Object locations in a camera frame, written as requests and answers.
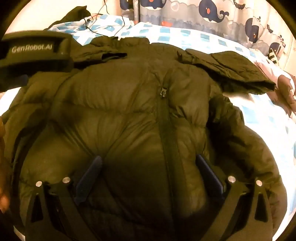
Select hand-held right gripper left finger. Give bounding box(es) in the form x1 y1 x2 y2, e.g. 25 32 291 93
25 155 103 241

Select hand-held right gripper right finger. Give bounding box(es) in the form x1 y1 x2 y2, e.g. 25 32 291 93
195 153 273 241

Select dark puffer jacket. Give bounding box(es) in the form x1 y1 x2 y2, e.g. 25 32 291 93
2 36 288 241

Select person's left forearm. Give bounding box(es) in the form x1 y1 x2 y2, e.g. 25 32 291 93
0 116 11 214

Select pink printed clothes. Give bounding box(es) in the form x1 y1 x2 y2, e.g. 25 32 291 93
254 59 296 116

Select black garment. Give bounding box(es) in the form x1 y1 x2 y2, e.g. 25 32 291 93
47 6 97 30

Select black striped cloth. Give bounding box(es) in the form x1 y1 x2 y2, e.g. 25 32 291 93
268 50 280 64

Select blue white checkered bed sheet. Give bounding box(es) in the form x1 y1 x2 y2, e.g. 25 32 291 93
0 14 296 239

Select whale print curtain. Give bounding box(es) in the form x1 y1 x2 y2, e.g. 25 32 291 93
119 0 293 63

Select black charging cable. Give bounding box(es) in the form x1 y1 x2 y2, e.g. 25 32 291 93
84 0 126 37

